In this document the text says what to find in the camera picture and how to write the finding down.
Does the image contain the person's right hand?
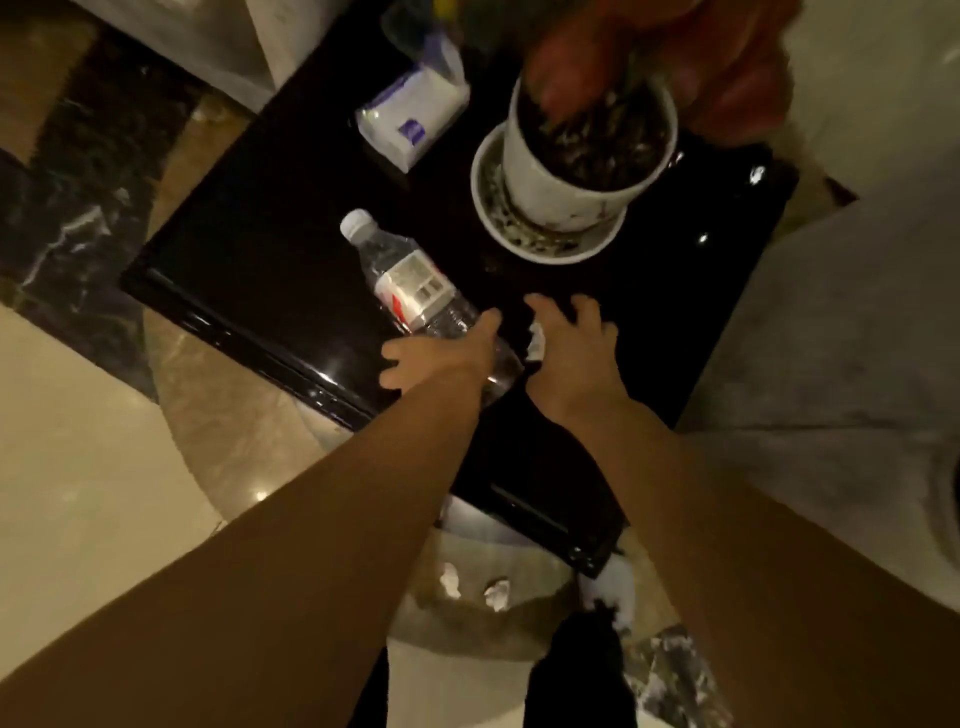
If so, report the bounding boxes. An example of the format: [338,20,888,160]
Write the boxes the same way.
[522,292,632,429]

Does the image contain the person's left hand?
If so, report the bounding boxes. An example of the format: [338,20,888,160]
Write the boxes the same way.
[378,307,504,394]

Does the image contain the clear plastic water bottle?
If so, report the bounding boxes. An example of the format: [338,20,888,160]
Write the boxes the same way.
[339,208,525,407]

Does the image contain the person's left forearm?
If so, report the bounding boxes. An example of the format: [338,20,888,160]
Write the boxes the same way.
[0,369,486,728]

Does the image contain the person's right forearm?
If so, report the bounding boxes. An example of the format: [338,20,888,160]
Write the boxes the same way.
[553,391,960,728]

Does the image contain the white round pot saucer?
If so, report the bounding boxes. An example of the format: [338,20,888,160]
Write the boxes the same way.
[470,122,630,267]

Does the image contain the white ceramic plant pot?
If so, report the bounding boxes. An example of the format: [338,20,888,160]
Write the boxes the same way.
[501,69,681,234]

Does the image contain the white-lined waste bin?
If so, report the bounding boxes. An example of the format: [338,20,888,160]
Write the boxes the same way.
[386,491,640,666]

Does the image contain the white soft tissue pack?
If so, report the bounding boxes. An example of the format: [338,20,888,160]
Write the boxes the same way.
[354,33,472,175]

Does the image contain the clear plastic bag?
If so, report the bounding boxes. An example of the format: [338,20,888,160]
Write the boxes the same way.
[381,0,468,82]

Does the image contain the red-leaved potted plant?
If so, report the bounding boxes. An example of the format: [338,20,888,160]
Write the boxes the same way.
[517,0,805,148]

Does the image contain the person's black trouser leg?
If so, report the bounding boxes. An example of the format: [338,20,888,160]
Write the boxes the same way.
[522,603,640,728]

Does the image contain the white marble cabinet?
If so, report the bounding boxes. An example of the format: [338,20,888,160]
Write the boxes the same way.
[71,0,354,115]

